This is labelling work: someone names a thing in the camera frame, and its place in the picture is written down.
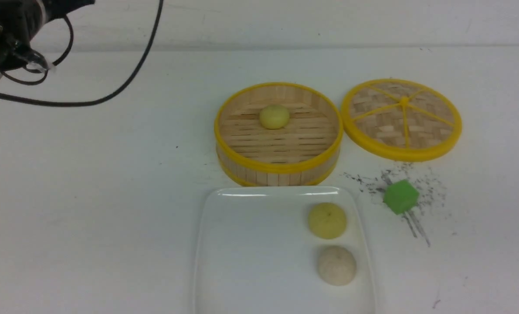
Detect greenish yellow steamed bun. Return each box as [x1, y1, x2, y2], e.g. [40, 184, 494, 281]
[308, 202, 347, 240]

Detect white steamed bun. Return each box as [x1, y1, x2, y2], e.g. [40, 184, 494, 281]
[317, 245, 357, 287]

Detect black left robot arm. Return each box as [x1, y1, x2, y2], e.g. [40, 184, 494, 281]
[0, 0, 95, 73]

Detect white rectangular plate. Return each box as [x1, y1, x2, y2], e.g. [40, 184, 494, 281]
[192, 186, 380, 314]

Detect bamboo steamer basket yellow rims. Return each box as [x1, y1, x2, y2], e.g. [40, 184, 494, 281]
[214, 82, 344, 186]

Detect green cube block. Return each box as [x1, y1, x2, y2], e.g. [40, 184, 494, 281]
[383, 180, 420, 215]

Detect bamboo steamer lid yellow rim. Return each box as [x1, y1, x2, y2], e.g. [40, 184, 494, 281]
[341, 78, 462, 162]

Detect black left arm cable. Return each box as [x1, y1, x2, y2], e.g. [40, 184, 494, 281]
[0, 0, 164, 107]

